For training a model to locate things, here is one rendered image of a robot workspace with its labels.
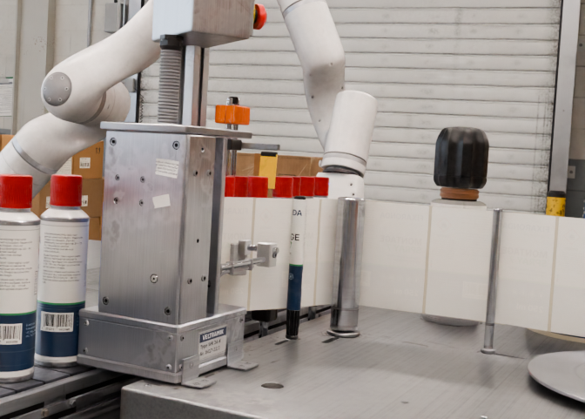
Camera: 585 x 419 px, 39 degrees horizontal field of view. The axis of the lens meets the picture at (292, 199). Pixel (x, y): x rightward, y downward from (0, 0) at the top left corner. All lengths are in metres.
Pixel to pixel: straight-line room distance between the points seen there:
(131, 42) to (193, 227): 0.97
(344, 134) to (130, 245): 0.76
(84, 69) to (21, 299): 0.98
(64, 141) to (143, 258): 1.05
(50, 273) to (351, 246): 0.41
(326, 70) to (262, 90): 4.39
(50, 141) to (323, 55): 0.64
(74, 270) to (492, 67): 4.89
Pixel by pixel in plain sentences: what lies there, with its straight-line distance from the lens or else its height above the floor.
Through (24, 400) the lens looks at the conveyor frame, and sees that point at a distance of 0.86.
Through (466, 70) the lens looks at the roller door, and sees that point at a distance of 5.69.
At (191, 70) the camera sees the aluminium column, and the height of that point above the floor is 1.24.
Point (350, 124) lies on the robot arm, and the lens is 1.58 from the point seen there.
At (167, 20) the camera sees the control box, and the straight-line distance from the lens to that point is 1.30.
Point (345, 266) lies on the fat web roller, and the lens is 1.13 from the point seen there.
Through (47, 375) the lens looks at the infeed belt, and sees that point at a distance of 0.92.
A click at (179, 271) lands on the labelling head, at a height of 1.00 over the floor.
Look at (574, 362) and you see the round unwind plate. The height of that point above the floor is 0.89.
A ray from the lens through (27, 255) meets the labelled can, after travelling 0.87.
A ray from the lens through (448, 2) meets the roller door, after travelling 5.76.
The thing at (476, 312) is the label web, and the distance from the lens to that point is 1.13.
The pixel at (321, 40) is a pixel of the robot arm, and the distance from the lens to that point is 1.62.
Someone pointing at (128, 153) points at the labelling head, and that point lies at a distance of 0.88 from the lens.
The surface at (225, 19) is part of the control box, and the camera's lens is 1.23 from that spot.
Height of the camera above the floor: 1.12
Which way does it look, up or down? 3 degrees down
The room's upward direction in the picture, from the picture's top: 3 degrees clockwise
